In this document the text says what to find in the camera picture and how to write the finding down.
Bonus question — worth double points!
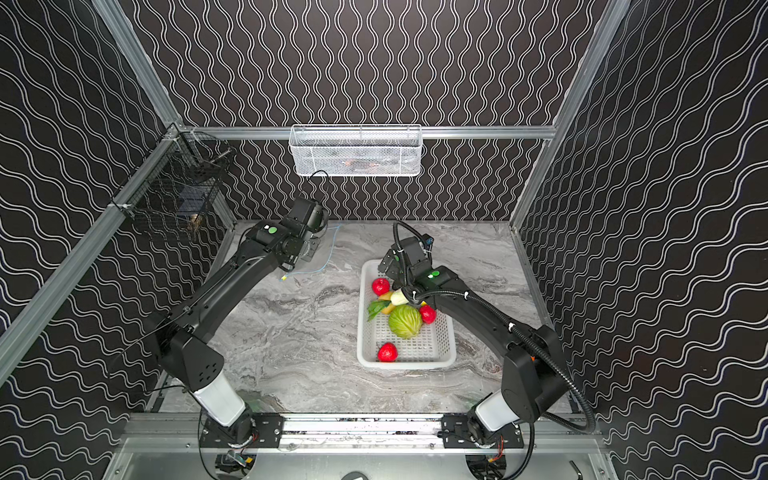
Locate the clear blue-zip bag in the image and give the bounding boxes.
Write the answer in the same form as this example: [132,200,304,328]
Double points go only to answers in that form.
[280,224,344,283]

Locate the white toy radish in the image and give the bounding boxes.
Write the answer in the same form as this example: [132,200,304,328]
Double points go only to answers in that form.
[390,289,409,306]

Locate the green toy cabbage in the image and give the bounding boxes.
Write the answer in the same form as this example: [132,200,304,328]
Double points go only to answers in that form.
[388,305,423,339]

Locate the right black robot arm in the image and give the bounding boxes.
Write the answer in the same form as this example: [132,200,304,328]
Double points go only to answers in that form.
[378,236,569,444]

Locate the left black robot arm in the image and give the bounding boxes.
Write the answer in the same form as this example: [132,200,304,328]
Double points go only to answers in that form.
[149,198,328,447]

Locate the small red toy apple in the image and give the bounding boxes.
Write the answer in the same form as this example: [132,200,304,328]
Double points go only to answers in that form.
[371,277,391,297]

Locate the red toy fruit right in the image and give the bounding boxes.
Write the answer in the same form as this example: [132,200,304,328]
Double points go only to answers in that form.
[419,304,437,325]

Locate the red toy fruit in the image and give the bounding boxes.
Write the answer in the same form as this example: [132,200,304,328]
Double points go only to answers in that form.
[419,304,437,325]
[377,342,398,363]

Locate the white plastic perforated basket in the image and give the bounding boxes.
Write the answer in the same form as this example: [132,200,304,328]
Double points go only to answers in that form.
[357,260,457,370]

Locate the red toy fruit front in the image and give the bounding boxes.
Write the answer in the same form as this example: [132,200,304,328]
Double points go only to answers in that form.
[377,342,398,363]

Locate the white wire wall basket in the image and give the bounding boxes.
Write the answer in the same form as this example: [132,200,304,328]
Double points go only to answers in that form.
[289,124,424,177]

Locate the black wire wall basket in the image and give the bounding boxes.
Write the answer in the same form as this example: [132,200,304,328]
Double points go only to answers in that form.
[117,132,235,239]

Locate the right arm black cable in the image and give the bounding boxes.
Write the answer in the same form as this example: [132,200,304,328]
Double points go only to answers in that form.
[392,220,597,434]

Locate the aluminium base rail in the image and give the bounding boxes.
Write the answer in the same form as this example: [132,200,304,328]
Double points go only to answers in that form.
[119,411,607,457]

